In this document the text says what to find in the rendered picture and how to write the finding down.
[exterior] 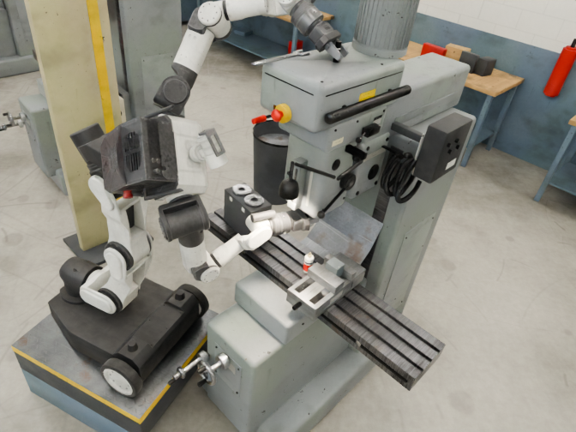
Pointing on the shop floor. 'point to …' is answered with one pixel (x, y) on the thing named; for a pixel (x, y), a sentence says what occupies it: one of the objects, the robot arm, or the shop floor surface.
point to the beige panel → (77, 100)
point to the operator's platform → (118, 411)
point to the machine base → (320, 394)
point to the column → (403, 223)
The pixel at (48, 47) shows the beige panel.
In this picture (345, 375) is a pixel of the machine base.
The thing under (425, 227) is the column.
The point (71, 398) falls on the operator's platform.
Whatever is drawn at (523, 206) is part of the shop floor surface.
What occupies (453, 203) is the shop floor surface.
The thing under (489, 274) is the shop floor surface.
